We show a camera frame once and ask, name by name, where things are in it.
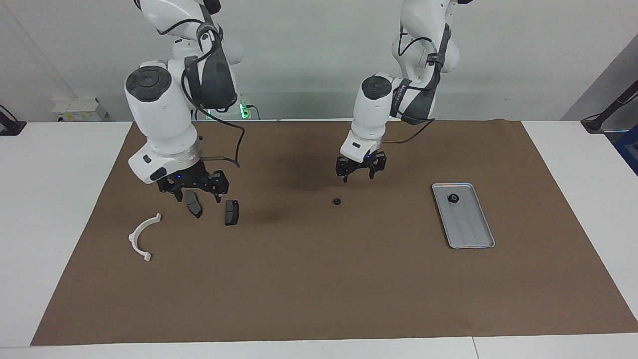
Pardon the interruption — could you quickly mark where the brown paper table mat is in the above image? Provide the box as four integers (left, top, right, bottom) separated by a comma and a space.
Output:
30, 119, 638, 346

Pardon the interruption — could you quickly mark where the silver metal tray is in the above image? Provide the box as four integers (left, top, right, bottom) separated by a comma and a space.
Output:
432, 183, 496, 249

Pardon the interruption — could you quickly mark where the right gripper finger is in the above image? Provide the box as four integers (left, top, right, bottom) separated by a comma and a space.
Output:
156, 177, 185, 203
207, 170, 230, 204

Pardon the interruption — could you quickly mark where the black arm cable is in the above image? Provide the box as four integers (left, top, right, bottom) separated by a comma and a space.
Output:
182, 20, 246, 168
384, 25, 435, 145

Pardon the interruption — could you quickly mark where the curved dark brake pad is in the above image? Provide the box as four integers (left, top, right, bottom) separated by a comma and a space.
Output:
185, 192, 203, 219

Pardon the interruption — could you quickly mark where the black table clamp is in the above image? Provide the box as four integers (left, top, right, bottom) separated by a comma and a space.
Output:
0, 105, 26, 136

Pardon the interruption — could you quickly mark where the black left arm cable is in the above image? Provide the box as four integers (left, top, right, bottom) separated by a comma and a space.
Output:
384, 25, 435, 145

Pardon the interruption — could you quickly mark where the black stand with pole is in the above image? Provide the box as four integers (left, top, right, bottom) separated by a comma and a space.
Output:
581, 80, 638, 133

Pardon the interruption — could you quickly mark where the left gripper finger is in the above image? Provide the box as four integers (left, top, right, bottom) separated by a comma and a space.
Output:
335, 156, 356, 184
365, 152, 387, 180

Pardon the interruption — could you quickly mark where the white semicircular plastic bracket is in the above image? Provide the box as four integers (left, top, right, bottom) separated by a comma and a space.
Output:
128, 213, 162, 262

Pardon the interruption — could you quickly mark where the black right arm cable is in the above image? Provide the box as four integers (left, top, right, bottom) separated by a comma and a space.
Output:
182, 20, 246, 168

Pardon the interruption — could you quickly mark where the blue box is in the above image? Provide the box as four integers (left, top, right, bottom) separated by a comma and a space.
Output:
613, 125, 638, 175

